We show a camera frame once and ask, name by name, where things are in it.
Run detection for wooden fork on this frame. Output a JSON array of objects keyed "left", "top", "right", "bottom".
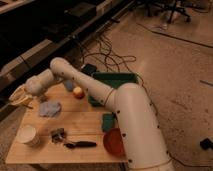
[{"left": 23, "top": 104, "right": 33, "bottom": 109}]

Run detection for orange bowl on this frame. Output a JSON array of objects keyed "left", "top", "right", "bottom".
[{"left": 103, "top": 128, "right": 125, "bottom": 157}]

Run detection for teal sponge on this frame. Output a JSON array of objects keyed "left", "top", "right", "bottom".
[{"left": 102, "top": 113, "right": 115, "bottom": 132}]

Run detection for wooden table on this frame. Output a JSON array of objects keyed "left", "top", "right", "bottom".
[{"left": 6, "top": 84, "right": 126, "bottom": 165}]

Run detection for black handled spoon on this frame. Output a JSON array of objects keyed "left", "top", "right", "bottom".
[{"left": 64, "top": 141, "right": 97, "bottom": 149}]

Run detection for orange apple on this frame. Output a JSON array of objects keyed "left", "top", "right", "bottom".
[{"left": 73, "top": 87, "right": 85, "bottom": 99}]

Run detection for small dark cup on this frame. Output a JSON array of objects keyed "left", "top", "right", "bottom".
[{"left": 38, "top": 95, "right": 48, "bottom": 102}]

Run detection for black floor cables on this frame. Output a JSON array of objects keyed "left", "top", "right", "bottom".
[{"left": 71, "top": 31, "right": 138, "bottom": 74}]

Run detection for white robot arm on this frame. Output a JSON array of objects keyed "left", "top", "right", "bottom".
[{"left": 9, "top": 57, "right": 175, "bottom": 171}]

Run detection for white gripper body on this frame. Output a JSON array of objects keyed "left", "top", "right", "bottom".
[{"left": 25, "top": 76, "right": 45, "bottom": 96}]

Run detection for white paper cup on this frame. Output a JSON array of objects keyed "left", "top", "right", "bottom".
[{"left": 16, "top": 125, "right": 40, "bottom": 147}]

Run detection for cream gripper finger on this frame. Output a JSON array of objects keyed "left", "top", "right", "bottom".
[
  {"left": 10, "top": 96, "right": 32, "bottom": 106},
  {"left": 9, "top": 84, "right": 26, "bottom": 100}
]

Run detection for blue cloth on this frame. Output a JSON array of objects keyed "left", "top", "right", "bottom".
[{"left": 38, "top": 101, "right": 61, "bottom": 117}]

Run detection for green plastic tray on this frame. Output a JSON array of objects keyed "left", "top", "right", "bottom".
[{"left": 92, "top": 72, "right": 138, "bottom": 89}]

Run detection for black office chair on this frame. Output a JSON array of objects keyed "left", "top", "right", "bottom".
[{"left": 157, "top": 0, "right": 191, "bottom": 24}]

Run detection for black power adapter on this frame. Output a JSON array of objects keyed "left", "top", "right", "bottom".
[{"left": 81, "top": 63, "right": 97, "bottom": 76}]

